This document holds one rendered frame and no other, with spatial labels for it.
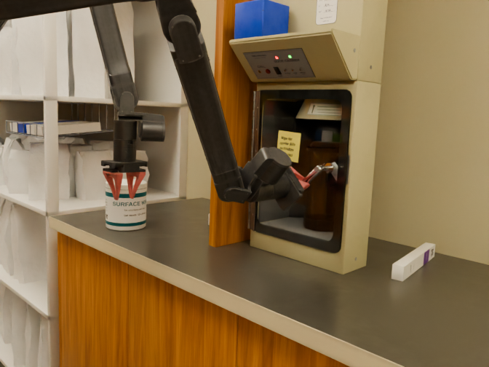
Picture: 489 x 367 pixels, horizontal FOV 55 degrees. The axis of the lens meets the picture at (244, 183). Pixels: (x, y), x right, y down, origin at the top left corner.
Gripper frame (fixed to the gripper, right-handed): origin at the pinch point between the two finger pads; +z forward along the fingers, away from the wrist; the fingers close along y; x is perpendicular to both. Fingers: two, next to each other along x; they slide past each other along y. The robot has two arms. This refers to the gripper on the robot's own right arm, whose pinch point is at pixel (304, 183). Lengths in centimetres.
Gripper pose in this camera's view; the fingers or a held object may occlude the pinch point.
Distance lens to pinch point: 116.6
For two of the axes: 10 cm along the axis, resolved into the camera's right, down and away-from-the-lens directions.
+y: -4.6, -8.1, 3.7
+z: 6.9, -0.7, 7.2
